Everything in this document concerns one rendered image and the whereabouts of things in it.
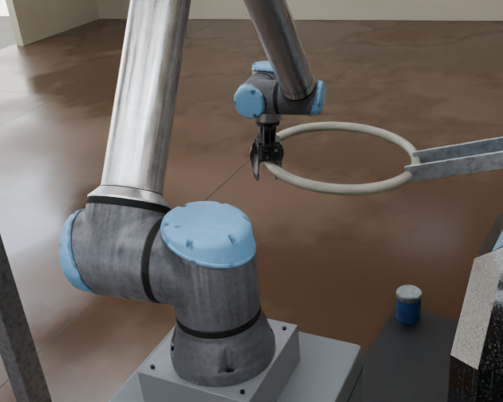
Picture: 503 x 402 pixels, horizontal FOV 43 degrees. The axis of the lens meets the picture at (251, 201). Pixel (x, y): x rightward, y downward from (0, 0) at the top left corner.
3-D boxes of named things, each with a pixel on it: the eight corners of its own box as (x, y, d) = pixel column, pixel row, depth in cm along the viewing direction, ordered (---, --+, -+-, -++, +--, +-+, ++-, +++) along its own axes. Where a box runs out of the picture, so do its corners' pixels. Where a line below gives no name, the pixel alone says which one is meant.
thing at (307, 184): (433, 143, 209) (435, 134, 208) (400, 211, 171) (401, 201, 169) (294, 120, 227) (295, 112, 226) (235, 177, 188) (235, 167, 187)
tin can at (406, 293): (422, 313, 266) (424, 286, 261) (417, 326, 259) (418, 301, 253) (399, 308, 271) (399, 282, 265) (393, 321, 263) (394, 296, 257)
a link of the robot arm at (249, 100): (270, 88, 162) (284, 72, 172) (228, 87, 166) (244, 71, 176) (273, 122, 167) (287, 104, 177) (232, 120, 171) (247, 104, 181)
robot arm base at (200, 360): (236, 401, 104) (230, 353, 100) (149, 364, 114) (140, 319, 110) (295, 336, 118) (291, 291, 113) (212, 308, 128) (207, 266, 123)
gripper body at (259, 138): (257, 163, 189) (256, 126, 182) (253, 151, 196) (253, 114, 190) (283, 162, 189) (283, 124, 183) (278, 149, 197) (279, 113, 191)
